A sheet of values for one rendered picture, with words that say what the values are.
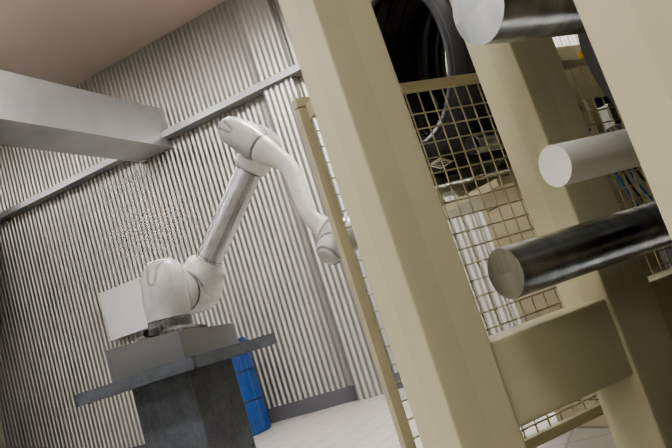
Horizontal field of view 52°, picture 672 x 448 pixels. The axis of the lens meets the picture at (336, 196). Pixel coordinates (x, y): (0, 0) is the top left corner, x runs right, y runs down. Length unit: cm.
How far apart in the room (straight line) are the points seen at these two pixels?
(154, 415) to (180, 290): 42
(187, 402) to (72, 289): 505
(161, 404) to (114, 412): 472
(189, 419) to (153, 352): 25
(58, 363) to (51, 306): 57
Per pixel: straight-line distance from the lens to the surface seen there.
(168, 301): 245
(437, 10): 165
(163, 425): 245
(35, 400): 785
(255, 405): 567
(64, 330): 745
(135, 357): 244
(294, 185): 229
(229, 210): 260
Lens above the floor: 60
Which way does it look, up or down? 10 degrees up
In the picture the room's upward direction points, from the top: 18 degrees counter-clockwise
